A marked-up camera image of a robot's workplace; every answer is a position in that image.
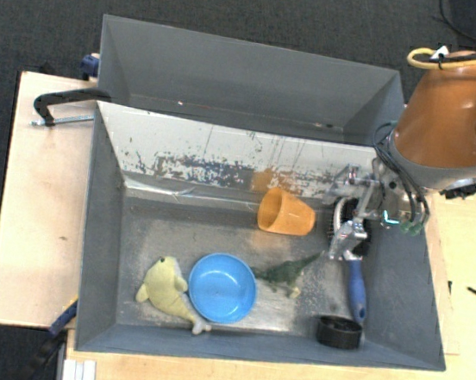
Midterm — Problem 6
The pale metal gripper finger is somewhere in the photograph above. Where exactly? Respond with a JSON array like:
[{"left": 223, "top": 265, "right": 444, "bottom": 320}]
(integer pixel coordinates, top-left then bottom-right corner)
[
  {"left": 322, "top": 161, "right": 384, "bottom": 213},
  {"left": 326, "top": 217, "right": 370, "bottom": 265}
]

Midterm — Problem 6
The orange plastic cup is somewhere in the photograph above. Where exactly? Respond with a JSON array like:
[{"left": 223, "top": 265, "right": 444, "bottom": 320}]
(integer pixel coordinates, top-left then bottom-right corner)
[{"left": 254, "top": 184, "right": 320, "bottom": 240}]

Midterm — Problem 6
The green toy dinosaur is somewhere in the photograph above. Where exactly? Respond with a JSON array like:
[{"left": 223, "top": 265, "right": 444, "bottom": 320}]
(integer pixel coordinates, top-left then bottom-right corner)
[{"left": 248, "top": 242, "right": 325, "bottom": 303}]

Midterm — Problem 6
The black round lid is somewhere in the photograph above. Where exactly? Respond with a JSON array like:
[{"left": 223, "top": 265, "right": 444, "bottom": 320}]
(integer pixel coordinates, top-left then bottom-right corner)
[{"left": 314, "top": 313, "right": 366, "bottom": 353}]

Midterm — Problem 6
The blue plastic bowl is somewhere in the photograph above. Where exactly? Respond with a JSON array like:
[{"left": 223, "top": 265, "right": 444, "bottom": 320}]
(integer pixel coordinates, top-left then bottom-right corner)
[{"left": 183, "top": 248, "right": 263, "bottom": 329}]

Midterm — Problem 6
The grey metal bin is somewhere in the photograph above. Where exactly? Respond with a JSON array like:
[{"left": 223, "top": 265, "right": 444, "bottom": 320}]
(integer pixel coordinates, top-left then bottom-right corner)
[{"left": 59, "top": 13, "right": 476, "bottom": 380}]

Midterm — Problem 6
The yellow-green plush dolphin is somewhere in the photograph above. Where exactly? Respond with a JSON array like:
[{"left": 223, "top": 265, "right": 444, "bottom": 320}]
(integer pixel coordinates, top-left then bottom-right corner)
[{"left": 130, "top": 251, "right": 222, "bottom": 339}]

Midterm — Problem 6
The blue-handled black brush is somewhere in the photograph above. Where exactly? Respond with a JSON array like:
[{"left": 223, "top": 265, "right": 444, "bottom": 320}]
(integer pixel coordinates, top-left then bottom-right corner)
[{"left": 315, "top": 194, "right": 383, "bottom": 327}]

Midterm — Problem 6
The black cylinder on white bracket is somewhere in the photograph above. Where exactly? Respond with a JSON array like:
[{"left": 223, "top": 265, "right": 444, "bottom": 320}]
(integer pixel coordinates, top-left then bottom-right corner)
[{"left": 438, "top": 166, "right": 476, "bottom": 204}]

